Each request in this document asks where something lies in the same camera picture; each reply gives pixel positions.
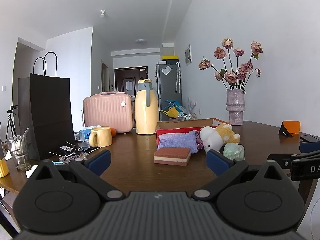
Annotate red cardboard box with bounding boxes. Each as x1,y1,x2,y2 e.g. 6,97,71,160
155,117,232,147

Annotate yellow container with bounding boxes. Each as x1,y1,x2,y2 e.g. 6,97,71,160
0,155,9,178

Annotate clear glass cup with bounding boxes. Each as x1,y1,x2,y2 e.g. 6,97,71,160
6,129,32,171

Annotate yellow mug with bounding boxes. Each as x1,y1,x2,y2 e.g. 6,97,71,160
89,126,113,147

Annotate lavender towel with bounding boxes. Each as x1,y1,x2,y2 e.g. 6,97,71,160
157,131,198,154

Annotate cream box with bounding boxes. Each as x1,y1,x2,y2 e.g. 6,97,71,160
162,42,175,56

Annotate pink hard-shell suitcase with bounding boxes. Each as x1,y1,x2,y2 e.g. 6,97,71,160
82,92,134,134

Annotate blue plastic item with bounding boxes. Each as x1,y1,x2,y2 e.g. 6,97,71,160
161,99,187,114

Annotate black phone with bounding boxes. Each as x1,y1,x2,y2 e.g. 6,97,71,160
300,135,320,143

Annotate red layered sponge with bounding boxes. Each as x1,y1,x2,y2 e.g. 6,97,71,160
153,147,191,166

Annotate hanging clear umbrella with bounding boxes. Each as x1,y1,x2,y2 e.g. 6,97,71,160
175,62,181,93

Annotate pale purple ceramic vase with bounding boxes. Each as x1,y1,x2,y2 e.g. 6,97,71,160
226,89,246,126

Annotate mint green soft sponge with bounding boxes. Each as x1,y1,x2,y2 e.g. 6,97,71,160
222,142,245,161

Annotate white wall panel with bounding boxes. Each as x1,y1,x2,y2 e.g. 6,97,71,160
184,44,193,67

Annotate blue tissue pack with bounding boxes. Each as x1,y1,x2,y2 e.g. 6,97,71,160
79,125,101,142

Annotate black tripod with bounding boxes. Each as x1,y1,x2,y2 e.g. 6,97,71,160
5,105,18,143

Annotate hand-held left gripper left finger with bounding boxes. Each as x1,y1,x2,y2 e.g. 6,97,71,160
35,149,126,202

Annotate orange and black box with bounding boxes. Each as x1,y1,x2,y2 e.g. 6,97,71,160
278,120,301,138

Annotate black leaflet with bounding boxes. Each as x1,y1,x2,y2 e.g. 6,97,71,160
49,140,100,156

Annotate candy wrappers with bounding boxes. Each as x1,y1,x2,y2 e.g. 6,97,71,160
58,154,88,163

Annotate black paper bag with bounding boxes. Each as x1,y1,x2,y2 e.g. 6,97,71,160
29,52,75,161

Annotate dried pink roses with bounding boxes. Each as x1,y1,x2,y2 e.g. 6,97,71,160
199,38,264,90

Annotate purple satin scrunchie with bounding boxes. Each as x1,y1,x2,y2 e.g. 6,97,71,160
195,130,206,153

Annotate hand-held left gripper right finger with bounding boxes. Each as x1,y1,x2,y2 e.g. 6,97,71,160
194,149,287,202

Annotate yellow thermos jug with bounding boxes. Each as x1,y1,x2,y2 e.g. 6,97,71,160
134,79,159,135

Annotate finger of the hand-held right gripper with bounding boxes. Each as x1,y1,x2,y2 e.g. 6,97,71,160
299,141,320,153
267,153,294,172

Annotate pale dried grass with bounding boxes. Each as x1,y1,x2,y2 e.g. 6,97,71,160
186,94,198,114

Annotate grey refrigerator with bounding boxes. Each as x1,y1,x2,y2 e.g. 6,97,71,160
156,61,183,122

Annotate white and yellow plush toy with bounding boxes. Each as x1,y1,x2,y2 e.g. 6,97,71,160
199,123,241,153

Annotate dark brown door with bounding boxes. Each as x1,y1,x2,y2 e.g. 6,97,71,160
114,67,148,94

